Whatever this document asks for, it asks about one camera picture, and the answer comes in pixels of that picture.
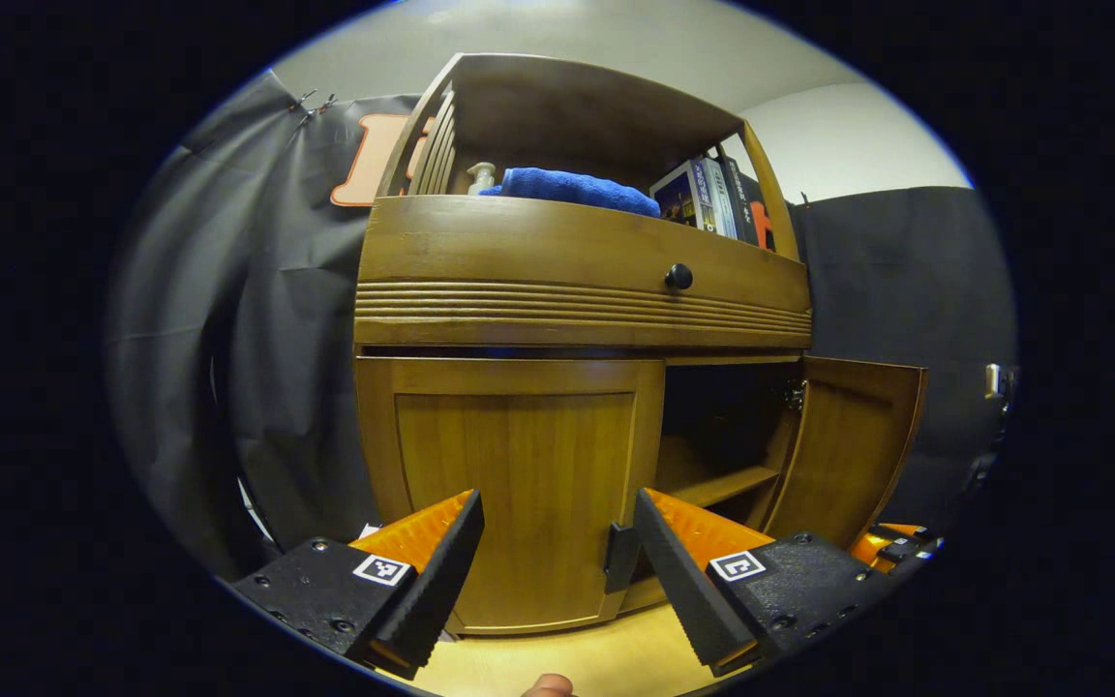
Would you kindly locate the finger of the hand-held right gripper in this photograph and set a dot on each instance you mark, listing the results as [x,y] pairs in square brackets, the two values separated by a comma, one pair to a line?
[896,547]

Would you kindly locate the wooden double-door shoe cabinet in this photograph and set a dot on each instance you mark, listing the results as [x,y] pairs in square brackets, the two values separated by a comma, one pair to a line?
[567,310]

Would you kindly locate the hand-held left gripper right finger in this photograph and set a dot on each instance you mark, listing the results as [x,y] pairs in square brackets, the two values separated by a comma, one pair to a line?
[678,581]

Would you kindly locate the black backdrop cloth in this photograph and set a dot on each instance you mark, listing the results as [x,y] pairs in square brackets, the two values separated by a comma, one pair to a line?
[267,339]

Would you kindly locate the folded blue towel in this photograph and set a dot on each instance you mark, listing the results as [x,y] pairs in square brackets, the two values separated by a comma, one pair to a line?
[577,189]

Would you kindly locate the wooden cabinet door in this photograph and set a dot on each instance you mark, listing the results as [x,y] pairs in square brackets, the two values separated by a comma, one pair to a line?
[519,455]
[848,445]

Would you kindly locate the dark blue cover book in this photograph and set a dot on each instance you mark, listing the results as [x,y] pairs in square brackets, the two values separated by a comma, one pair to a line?
[678,198]

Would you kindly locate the small pump bottle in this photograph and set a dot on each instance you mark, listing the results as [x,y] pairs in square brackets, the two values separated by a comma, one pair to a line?
[482,177]

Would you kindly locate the black spine book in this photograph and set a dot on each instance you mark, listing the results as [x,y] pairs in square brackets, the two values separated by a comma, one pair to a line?
[743,198]

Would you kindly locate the wooden cabinet drawer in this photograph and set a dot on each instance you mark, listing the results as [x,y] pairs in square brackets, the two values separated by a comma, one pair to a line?
[519,261]

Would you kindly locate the metal door hinge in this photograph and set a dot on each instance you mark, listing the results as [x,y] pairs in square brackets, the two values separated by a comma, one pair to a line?
[795,394]

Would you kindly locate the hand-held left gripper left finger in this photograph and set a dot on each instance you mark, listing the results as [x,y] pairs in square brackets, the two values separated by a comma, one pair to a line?
[441,571]

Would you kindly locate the round black drawer knob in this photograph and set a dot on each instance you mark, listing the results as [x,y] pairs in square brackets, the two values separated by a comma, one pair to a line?
[678,277]

